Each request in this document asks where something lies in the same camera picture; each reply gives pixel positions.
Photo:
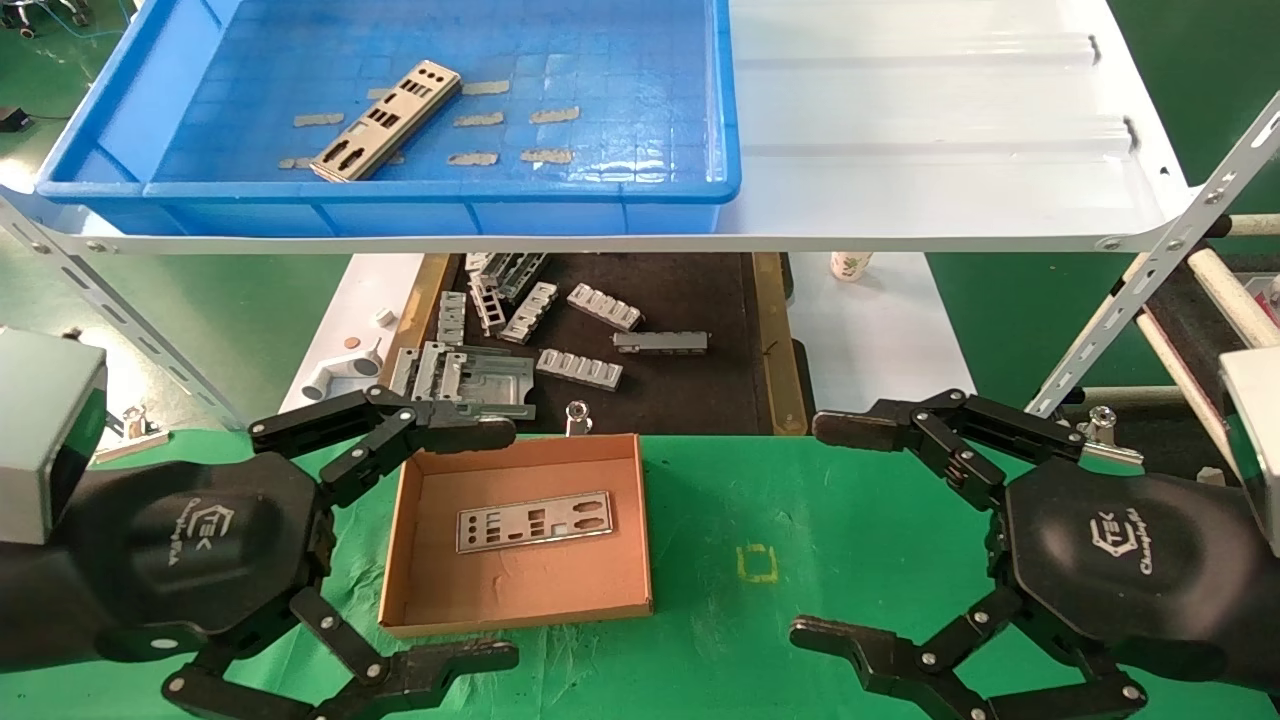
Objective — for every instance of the dark grey metal bar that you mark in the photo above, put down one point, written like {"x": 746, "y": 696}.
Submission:
{"x": 660, "y": 342}

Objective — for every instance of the cream coloured rod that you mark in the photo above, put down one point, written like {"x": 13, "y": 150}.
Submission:
{"x": 1235, "y": 298}
{"x": 1180, "y": 385}
{"x": 1255, "y": 225}

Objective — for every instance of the silver ladder shaped bracket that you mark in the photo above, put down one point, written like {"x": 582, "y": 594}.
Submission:
{"x": 487, "y": 300}

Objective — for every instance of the narrow grey metal bracket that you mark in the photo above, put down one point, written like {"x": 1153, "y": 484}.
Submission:
{"x": 432, "y": 368}
{"x": 403, "y": 370}
{"x": 452, "y": 378}

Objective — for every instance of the silver binder clip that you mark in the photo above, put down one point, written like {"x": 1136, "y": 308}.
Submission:
{"x": 135, "y": 446}
{"x": 1115, "y": 455}
{"x": 578, "y": 427}

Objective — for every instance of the small silver metal bracket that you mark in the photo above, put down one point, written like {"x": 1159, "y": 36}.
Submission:
{"x": 475, "y": 262}

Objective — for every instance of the blue plastic tray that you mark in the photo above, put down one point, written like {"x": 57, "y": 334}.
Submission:
{"x": 600, "y": 90}

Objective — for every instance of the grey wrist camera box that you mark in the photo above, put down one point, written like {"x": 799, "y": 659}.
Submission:
{"x": 1255, "y": 440}
{"x": 40, "y": 430}

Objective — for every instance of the small black adapter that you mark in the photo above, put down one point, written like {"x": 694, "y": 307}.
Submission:
{"x": 12, "y": 118}

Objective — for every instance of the green table cloth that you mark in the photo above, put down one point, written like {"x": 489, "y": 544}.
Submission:
{"x": 800, "y": 500}

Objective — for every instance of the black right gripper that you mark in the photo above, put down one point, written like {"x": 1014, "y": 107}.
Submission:
{"x": 1130, "y": 560}

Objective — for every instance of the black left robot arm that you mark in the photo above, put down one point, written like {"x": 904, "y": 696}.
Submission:
{"x": 35, "y": 610}

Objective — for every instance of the black mat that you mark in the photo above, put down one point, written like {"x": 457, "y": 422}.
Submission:
{"x": 1200, "y": 330}

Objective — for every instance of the silver metal I/O shield plate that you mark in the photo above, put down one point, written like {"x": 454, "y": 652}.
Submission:
{"x": 410, "y": 100}
{"x": 540, "y": 520}

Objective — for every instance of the wooden framed black tray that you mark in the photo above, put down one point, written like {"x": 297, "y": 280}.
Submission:
{"x": 690, "y": 390}

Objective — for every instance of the white patterned paper cup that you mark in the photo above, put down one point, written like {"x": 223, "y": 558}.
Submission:
{"x": 850, "y": 265}

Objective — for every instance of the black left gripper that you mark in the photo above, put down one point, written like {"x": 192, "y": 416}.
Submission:
{"x": 200, "y": 540}

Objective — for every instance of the grey metal rod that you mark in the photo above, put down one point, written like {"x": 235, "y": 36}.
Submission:
{"x": 1150, "y": 396}

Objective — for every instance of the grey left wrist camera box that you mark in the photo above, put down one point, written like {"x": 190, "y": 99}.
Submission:
{"x": 40, "y": 430}

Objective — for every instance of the brown cardboard box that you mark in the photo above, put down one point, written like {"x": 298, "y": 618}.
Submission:
{"x": 530, "y": 590}

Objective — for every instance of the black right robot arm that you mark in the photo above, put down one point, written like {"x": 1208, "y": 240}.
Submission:
{"x": 1268, "y": 620}

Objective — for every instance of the grey slotted metal bracket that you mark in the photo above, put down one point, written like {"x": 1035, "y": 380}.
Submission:
{"x": 515, "y": 272}
{"x": 452, "y": 318}
{"x": 579, "y": 369}
{"x": 528, "y": 312}
{"x": 605, "y": 307}

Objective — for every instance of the white metal shelf board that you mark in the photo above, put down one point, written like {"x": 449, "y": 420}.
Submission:
{"x": 900, "y": 120}

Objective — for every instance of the black office chair base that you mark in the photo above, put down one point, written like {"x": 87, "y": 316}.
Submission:
{"x": 22, "y": 28}

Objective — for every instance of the white plastic pipe fitting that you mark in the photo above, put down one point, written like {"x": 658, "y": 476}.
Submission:
{"x": 340, "y": 372}

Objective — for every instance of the large grey metal plate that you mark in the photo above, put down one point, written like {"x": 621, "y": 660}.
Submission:
{"x": 497, "y": 385}

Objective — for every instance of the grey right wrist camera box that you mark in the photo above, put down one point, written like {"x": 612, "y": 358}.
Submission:
{"x": 1255, "y": 440}

